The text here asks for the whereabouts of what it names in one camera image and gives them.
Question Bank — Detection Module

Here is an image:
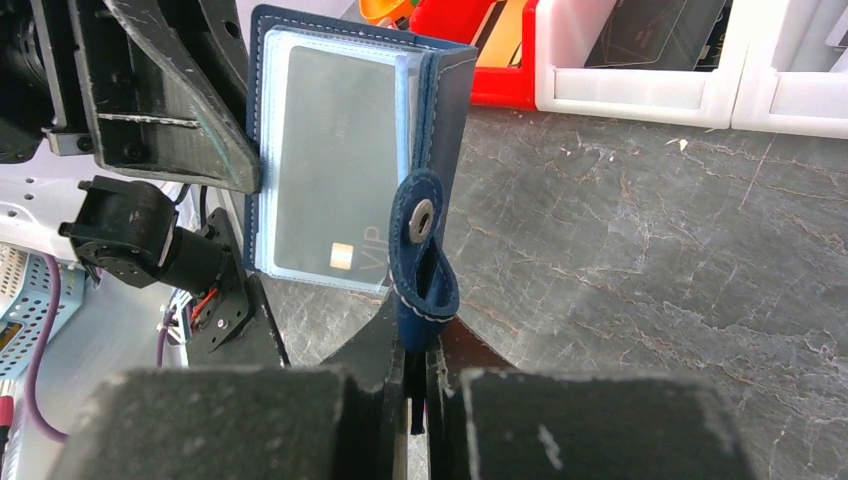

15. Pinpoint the tan object in red bin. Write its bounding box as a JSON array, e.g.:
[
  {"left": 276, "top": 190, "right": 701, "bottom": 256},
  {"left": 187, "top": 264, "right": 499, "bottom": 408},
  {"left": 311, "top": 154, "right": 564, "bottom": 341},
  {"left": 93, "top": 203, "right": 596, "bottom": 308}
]
[{"left": 473, "top": 0, "right": 527, "bottom": 68}]

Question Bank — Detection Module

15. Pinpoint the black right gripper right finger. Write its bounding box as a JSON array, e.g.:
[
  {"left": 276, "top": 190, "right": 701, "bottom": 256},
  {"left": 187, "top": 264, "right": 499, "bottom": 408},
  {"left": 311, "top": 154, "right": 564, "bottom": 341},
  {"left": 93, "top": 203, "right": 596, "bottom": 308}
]
[{"left": 427, "top": 320, "right": 755, "bottom": 479}]

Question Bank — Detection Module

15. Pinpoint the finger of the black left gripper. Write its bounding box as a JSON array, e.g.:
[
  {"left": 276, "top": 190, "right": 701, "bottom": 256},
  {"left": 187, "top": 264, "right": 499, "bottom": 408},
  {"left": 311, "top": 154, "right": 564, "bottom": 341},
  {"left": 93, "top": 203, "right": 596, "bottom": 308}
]
[{"left": 69, "top": 0, "right": 260, "bottom": 194}]

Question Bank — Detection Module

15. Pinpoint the grey VIP card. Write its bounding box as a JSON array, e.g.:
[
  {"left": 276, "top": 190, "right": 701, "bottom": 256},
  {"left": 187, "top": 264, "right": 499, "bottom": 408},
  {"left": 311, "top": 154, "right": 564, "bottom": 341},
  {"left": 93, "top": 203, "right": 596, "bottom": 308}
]
[{"left": 271, "top": 45, "right": 398, "bottom": 291}]

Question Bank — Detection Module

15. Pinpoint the red bin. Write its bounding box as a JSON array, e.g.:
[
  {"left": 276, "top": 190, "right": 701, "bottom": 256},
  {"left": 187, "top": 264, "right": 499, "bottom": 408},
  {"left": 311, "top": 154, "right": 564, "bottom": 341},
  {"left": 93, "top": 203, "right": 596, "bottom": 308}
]
[{"left": 411, "top": 0, "right": 537, "bottom": 110}]

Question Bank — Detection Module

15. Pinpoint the white perforated basket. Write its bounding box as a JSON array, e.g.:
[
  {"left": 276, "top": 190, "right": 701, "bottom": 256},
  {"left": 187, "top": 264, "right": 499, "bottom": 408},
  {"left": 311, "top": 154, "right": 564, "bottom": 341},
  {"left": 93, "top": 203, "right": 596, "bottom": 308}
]
[{"left": 0, "top": 244, "right": 29, "bottom": 310}]

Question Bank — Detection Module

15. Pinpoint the orange letter-shaped toy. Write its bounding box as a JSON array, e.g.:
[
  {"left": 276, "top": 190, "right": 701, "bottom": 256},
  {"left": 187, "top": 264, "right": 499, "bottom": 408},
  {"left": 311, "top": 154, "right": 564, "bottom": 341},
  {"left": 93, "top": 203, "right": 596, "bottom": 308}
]
[{"left": 358, "top": 0, "right": 416, "bottom": 26}]

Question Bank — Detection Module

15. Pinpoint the blue perforated basket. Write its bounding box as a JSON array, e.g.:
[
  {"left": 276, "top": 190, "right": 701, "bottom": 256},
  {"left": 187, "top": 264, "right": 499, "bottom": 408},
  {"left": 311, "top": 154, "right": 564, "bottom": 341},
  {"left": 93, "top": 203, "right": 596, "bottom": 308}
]
[{"left": 1, "top": 252, "right": 86, "bottom": 381}]

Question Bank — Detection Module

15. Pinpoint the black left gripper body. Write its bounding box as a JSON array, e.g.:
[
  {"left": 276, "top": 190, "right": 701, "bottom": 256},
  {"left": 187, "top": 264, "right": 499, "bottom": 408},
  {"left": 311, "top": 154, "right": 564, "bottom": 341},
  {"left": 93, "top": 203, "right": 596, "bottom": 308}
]
[{"left": 1, "top": 1, "right": 249, "bottom": 173}]

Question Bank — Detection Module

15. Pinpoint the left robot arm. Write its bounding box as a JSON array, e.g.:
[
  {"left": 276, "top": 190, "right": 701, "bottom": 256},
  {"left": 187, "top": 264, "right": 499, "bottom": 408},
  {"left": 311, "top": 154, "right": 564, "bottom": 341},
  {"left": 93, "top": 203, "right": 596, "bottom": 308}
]
[{"left": 1, "top": 1, "right": 289, "bottom": 367}]

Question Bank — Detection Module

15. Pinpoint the blue card holder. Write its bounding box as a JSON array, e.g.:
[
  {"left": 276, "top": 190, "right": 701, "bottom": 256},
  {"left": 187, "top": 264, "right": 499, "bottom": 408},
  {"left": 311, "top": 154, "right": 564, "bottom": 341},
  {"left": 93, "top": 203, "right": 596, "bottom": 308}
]
[{"left": 241, "top": 3, "right": 480, "bottom": 356}]

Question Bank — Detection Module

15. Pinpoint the white bin with wallets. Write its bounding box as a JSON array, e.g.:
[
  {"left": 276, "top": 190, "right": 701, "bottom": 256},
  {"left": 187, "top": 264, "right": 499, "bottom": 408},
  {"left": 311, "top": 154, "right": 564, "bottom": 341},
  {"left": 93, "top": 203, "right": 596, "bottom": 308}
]
[{"left": 534, "top": 1, "right": 764, "bottom": 129}]

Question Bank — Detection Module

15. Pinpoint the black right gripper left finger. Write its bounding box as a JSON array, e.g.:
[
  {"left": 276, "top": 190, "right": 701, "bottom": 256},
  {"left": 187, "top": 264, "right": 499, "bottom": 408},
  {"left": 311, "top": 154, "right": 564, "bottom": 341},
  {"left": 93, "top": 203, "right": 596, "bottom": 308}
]
[{"left": 49, "top": 299, "right": 406, "bottom": 479}]

